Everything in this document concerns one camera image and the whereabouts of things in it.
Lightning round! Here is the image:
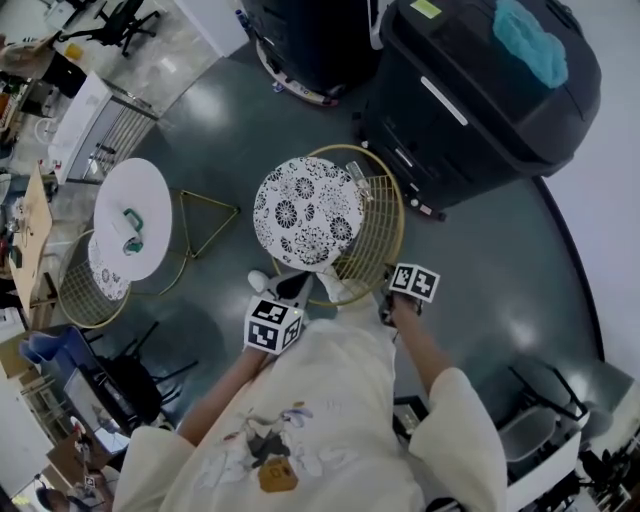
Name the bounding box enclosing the white kettle with green handle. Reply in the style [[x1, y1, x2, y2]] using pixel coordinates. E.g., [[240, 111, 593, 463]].
[[110, 208, 145, 257]]

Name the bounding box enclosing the black machine with yellow label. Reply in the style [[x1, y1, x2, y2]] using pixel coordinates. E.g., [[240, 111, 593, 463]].
[[357, 0, 603, 221]]

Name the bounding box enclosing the white round table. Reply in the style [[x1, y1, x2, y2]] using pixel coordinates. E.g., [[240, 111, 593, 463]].
[[93, 157, 241, 297]]

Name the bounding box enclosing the gold wire chair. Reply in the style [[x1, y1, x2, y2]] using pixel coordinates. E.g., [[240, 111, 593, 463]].
[[57, 228, 132, 330], [252, 143, 406, 307]]

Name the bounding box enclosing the grey shell chair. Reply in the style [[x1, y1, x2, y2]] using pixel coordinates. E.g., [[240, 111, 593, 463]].
[[497, 364, 591, 464]]

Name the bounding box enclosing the person's cream shirt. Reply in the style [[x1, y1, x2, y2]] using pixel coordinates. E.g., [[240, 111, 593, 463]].
[[112, 319, 509, 512]]

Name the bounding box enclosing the black machine with white trim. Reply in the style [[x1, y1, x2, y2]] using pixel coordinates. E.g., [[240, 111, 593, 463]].
[[239, 0, 386, 107]]

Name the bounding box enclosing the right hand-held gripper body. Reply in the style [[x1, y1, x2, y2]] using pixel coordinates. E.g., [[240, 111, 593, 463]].
[[378, 262, 442, 329]]

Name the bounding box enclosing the round floral seat cushion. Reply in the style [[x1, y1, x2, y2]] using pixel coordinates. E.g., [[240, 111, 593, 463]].
[[87, 234, 132, 301], [252, 156, 366, 266]]

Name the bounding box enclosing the white metal cart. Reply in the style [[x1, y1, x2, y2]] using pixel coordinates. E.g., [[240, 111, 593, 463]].
[[49, 71, 160, 185]]

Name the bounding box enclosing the person's right forearm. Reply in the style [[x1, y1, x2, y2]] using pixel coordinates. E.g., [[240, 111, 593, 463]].
[[392, 302, 454, 396]]

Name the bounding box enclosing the clear plastic bottle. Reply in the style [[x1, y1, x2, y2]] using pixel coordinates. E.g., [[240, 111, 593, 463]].
[[346, 161, 375, 202]]

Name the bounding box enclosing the white desk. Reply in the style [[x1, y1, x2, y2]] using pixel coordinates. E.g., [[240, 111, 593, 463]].
[[504, 429, 584, 501]]

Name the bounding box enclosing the long wooden table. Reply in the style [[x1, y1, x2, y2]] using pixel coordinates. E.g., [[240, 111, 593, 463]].
[[7, 164, 55, 326]]

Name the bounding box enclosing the black office chair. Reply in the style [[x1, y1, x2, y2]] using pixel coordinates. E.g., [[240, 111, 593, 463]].
[[58, 0, 162, 58]]

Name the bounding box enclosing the person's left forearm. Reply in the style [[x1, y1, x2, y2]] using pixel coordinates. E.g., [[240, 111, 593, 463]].
[[177, 347, 274, 446]]

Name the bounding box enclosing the computer monitor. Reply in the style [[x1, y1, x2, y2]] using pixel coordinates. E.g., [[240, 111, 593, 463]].
[[62, 367, 131, 451]]

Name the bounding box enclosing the teal cloth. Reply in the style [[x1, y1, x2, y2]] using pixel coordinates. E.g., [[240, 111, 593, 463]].
[[492, 0, 570, 90]]

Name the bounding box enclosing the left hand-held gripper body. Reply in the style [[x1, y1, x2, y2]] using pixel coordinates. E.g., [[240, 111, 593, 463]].
[[243, 294, 306, 356]]

